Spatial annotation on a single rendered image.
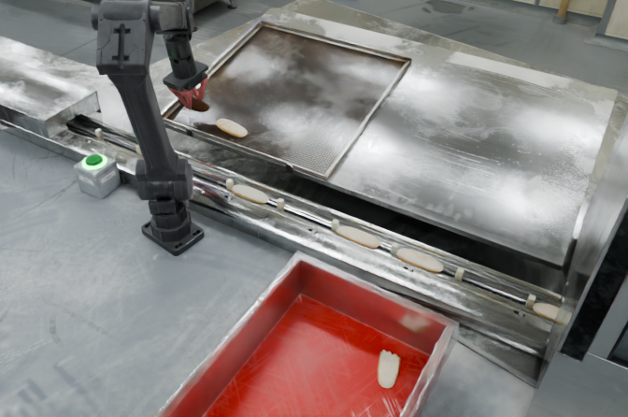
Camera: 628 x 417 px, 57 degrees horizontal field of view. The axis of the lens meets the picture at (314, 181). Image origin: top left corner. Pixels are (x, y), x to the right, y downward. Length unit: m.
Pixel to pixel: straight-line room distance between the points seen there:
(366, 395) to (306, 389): 0.10
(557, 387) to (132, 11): 0.87
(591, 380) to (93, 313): 0.87
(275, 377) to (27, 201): 0.76
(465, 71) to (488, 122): 0.21
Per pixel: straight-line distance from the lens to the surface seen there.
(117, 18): 0.99
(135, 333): 1.16
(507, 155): 1.42
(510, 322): 1.14
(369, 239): 1.23
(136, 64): 0.95
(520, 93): 1.60
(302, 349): 1.09
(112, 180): 1.46
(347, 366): 1.07
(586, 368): 0.94
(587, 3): 4.80
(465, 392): 1.08
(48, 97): 1.70
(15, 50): 2.27
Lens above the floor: 1.71
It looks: 39 degrees down
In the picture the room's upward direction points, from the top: 1 degrees clockwise
